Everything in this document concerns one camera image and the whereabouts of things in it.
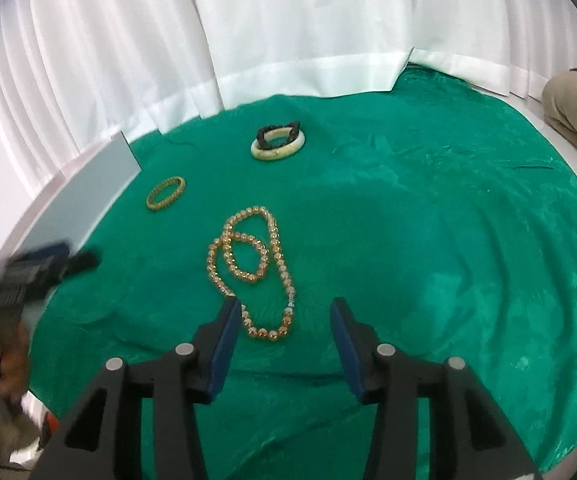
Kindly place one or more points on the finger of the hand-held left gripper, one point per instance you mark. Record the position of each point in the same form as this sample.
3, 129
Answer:
48, 260

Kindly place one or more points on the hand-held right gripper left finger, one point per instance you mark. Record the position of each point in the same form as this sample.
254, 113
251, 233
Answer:
223, 355

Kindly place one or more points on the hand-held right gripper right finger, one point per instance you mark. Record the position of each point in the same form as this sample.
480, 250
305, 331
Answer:
351, 355

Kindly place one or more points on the long white cardboard box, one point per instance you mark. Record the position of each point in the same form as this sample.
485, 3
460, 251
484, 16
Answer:
93, 185

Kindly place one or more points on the gold bangle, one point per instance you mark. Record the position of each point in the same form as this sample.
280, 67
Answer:
152, 200

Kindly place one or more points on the white jade bangle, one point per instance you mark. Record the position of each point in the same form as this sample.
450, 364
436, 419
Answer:
273, 155

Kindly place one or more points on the person's left hand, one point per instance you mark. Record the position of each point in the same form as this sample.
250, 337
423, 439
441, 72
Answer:
11, 360

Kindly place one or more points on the white curtain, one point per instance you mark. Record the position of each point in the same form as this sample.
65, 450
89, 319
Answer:
293, 20

